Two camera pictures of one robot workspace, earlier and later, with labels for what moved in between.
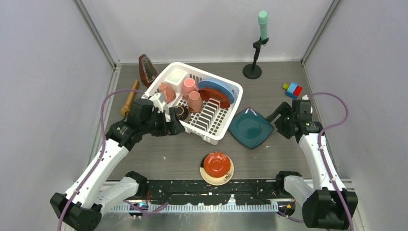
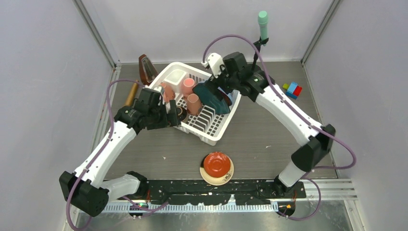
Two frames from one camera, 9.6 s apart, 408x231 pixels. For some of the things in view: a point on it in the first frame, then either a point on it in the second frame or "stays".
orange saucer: x=217 y=164 stays
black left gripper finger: x=176 y=126 → x=173 y=119
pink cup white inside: x=188 y=85 stays
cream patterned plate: x=218 y=181 stays
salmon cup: x=195 y=102 stays
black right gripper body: x=283 y=123 → x=227 y=83
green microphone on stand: x=253 y=70 stays
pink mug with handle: x=169 y=95 stays
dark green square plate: x=250 y=128 → x=217 y=106
